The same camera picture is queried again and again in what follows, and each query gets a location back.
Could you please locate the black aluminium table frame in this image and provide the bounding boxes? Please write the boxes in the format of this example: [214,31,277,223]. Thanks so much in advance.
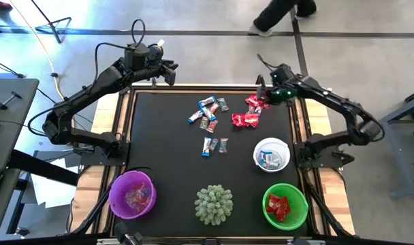
[70,82,356,245]

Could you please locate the black table mat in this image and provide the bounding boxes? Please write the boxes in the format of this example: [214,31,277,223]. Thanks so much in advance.
[120,90,312,238]

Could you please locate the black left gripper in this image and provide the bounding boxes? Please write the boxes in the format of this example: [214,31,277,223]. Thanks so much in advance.
[144,60,179,86]

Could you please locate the black mounted device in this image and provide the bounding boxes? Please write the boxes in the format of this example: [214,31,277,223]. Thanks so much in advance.
[113,220,144,245]

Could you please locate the person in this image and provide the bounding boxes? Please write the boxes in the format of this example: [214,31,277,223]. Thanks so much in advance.
[247,0,319,37]

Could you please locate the white paper sheets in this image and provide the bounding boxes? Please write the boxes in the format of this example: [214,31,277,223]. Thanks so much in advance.
[29,158,79,209]

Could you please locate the yellow hanging cable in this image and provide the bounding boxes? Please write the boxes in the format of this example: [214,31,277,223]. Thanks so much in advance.
[7,0,80,148]

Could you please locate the white bowl with black face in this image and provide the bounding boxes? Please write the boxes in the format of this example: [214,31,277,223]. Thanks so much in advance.
[253,137,291,174]

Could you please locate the black floor stand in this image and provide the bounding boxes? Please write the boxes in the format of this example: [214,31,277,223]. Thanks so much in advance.
[29,0,73,44]

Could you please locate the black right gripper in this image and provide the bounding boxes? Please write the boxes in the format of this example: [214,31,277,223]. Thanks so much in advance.
[257,86,298,105]

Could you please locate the purple plastic bowl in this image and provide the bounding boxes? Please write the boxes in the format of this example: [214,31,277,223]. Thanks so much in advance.
[108,170,157,221]

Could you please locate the green plastic bowl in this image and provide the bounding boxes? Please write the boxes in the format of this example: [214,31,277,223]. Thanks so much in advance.
[261,182,309,231]

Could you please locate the grey metal desk frame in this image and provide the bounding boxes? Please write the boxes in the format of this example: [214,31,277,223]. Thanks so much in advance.
[380,84,414,200]

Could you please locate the succulent in patterned grey pot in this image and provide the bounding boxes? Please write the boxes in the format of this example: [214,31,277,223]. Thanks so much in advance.
[193,184,234,227]

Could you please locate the grey desk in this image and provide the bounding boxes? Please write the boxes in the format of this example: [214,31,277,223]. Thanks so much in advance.
[0,78,40,239]

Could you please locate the black diagonal frame strut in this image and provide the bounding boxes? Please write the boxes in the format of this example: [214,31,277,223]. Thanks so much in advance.
[72,166,123,235]
[304,169,353,238]

